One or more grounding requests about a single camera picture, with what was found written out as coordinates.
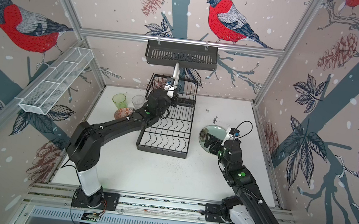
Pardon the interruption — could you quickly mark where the pale green plate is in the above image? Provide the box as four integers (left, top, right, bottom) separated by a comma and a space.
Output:
198, 125, 226, 155

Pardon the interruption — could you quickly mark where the white plate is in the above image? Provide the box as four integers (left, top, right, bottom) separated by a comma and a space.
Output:
168, 62, 180, 91

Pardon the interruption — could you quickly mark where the clear drinking glass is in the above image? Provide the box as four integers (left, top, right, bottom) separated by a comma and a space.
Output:
132, 95, 146, 110

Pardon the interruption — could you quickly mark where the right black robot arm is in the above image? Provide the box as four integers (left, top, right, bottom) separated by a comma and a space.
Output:
200, 134, 279, 224

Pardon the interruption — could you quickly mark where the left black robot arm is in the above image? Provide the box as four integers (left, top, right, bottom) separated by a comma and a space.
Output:
66, 88, 178, 208

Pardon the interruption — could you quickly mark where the black two-tier dish rack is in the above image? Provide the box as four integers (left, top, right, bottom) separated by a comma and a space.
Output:
136, 79, 198, 158

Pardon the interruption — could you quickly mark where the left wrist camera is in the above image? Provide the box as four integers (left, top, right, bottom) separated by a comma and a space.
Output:
164, 77, 177, 98

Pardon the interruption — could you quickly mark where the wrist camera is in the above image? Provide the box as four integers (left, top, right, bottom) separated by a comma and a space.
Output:
223, 127, 240, 143
164, 77, 177, 98

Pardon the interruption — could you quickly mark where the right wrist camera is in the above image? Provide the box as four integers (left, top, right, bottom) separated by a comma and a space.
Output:
223, 127, 240, 143

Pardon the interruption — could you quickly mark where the black hanging wall basket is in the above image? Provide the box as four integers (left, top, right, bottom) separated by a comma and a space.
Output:
145, 40, 218, 71

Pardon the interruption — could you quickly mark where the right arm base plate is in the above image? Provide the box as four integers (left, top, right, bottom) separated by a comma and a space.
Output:
199, 203, 251, 224

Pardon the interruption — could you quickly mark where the horizontal aluminium frame bar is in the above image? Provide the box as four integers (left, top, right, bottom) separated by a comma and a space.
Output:
79, 28, 285, 58

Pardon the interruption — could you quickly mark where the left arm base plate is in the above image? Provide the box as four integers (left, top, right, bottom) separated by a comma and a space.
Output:
71, 188, 121, 211

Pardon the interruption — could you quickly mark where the white wire wall basket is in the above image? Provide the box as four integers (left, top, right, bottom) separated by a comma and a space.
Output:
19, 47, 94, 115

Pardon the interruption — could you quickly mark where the aluminium mounting rail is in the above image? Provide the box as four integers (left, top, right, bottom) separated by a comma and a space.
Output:
21, 178, 301, 224

